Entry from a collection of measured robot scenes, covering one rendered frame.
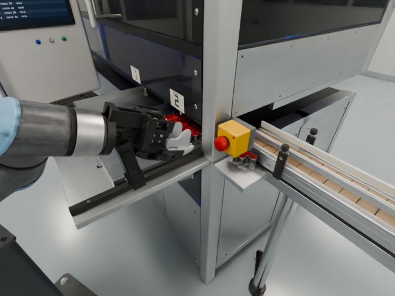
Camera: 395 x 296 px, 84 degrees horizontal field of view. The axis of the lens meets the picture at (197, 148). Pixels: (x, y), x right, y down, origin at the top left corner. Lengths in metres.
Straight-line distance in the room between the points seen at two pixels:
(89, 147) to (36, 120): 0.07
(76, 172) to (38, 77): 0.80
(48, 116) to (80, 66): 1.17
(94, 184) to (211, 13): 0.53
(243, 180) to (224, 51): 0.34
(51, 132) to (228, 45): 0.40
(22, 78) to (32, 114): 1.10
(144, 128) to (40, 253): 1.48
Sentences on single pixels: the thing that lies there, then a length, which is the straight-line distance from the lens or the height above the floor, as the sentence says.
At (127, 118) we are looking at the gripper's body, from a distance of 0.38.
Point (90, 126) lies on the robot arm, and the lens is 0.35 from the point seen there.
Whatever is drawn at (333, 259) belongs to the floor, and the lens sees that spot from 1.70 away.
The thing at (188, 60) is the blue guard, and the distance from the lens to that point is 0.65.
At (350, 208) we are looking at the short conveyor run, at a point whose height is 0.93.
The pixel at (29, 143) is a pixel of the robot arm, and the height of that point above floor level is 1.17.
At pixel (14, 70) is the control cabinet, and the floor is 1.00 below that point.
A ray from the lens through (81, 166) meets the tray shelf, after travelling 0.77.
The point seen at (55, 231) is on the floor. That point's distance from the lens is 1.84.
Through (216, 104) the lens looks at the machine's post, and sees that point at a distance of 0.59.
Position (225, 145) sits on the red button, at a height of 1.00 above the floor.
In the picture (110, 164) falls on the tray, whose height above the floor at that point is 0.88.
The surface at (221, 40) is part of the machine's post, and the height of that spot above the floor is 1.23.
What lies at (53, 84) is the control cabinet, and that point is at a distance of 1.48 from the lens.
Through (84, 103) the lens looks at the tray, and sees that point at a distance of 1.15.
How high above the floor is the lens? 1.33
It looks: 36 degrees down
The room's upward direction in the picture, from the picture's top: straight up
